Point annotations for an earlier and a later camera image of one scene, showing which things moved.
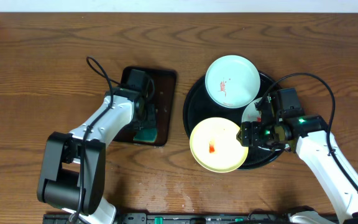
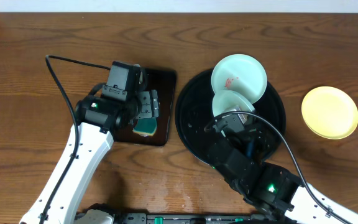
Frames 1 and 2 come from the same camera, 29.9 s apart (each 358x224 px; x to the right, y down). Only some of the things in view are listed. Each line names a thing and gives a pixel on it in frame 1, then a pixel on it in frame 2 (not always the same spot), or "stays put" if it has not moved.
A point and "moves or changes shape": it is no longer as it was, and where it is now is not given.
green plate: (251, 113) moves or changes shape
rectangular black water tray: (165, 82) stays put
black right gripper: (251, 135) -> (260, 135)
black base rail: (176, 218) stays put
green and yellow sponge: (145, 135) moves or changes shape
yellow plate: (215, 147) moves or changes shape
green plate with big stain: (232, 81) moves or changes shape
